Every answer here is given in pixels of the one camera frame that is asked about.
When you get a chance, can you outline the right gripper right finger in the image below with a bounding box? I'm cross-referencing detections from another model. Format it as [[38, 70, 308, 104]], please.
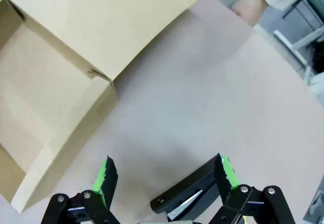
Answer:
[[207, 154, 297, 224]]

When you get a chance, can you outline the person's left hand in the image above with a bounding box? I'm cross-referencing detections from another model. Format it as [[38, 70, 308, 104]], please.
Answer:
[[231, 0, 268, 27]]

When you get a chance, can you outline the grey metal shelf frame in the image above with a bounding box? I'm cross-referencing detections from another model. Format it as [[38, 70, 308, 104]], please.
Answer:
[[282, 0, 324, 32]]

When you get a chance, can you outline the black stapler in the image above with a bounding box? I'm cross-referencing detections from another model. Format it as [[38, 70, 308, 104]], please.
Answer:
[[150, 155, 244, 222]]

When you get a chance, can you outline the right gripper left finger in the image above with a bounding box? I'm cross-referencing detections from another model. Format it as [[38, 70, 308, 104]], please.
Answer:
[[42, 155, 119, 224]]

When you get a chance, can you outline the brown cardboard box with lid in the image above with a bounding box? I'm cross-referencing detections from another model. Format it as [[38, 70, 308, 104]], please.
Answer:
[[0, 0, 203, 214]]

